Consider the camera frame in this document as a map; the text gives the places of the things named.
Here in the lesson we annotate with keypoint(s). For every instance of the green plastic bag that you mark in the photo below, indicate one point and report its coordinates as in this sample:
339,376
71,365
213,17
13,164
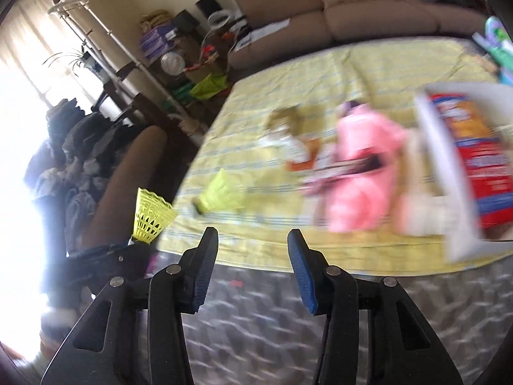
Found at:
210,86

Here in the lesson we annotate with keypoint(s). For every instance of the brown fabric sofa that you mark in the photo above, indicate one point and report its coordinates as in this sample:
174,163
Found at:
360,20

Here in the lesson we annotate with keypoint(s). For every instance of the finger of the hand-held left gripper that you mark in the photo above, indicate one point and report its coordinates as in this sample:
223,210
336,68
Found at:
120,258

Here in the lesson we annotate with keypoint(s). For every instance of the red snack packet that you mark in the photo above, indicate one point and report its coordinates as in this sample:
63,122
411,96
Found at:
481,168

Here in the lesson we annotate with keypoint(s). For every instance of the purple cardboard box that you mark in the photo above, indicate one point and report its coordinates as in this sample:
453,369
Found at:
156,40

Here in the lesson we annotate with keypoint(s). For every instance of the black speaker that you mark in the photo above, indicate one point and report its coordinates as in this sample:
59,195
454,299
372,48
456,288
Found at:
209,6

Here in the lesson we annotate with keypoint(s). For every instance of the grey patterned blanket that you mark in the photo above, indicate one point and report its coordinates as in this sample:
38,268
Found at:
248,329

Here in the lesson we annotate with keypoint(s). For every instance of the black pink patterned cloth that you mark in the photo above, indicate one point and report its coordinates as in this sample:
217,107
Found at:
360,165

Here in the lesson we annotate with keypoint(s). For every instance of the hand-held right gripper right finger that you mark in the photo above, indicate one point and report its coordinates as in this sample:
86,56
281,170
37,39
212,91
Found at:
304,284

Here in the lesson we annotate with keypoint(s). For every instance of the potted plant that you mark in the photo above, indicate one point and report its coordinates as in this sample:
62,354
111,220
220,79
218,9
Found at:
86,58

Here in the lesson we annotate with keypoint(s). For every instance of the pink fluffy cloth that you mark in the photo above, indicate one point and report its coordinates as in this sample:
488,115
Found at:
360,136

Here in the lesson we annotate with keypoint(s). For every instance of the small doll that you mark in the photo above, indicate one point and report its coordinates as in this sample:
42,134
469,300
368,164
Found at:
288,144

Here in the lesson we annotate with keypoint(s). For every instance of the pile of dark clothes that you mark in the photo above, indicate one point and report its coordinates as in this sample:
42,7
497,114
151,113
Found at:
80,136

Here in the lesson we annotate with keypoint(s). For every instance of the yellow plastic shuttlecock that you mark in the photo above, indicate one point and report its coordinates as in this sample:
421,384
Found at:
152,216
222,192

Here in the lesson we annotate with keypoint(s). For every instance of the white coat rack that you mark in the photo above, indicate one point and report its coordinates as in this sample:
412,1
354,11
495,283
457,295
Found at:
116,44

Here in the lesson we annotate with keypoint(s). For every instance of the yellow checked tablecloth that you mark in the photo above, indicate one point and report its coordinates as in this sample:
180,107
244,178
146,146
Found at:
280,80

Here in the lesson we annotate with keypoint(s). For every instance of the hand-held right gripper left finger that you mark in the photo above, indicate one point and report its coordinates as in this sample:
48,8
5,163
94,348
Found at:
202,280

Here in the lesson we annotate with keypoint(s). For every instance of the white paper sheet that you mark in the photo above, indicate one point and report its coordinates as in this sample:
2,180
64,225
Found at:
272,28

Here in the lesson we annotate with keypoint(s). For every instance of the white cardboard box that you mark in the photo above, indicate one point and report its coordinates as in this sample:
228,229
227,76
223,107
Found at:
439,176

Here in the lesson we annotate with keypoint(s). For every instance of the dark wooden chair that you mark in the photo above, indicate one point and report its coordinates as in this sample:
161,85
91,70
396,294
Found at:
132,100

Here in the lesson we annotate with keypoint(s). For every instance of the purple plastic bowl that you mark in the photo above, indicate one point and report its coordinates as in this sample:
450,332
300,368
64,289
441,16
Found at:
495,32

